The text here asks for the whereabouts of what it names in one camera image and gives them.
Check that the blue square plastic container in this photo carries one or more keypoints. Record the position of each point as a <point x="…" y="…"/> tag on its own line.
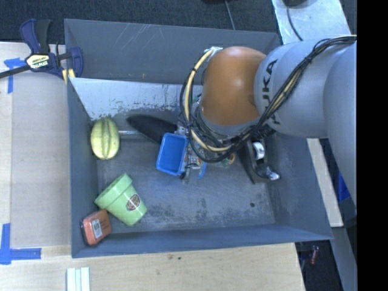
<point x="171" y="153"/>

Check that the grey metal bin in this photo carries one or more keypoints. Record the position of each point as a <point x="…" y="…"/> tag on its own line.
<point x="212" y="199"/>

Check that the black and silver tool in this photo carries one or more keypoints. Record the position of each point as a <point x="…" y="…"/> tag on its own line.
<point x="247" y="162"/>

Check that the green cup with round label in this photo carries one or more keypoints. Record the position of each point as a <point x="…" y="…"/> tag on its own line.
<point x="124" y="203"/>

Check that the yellow-green toy starfruit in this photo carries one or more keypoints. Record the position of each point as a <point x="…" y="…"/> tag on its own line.
<point x="105" y="138"/>

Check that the orange packet with white label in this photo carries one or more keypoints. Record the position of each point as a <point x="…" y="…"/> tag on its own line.
<point x="95" y="227"/>

